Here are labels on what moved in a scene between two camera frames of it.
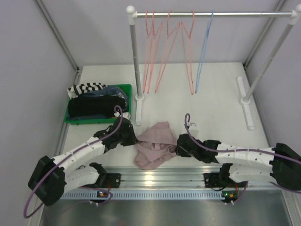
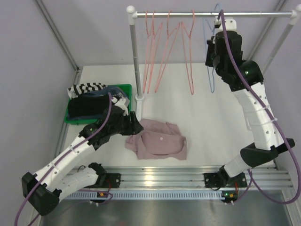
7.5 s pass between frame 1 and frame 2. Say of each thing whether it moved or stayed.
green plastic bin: stayed
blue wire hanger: moved
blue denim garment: stayed
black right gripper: moved
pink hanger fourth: stayed
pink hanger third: stayed
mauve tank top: moved
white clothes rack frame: stayed
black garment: stayed
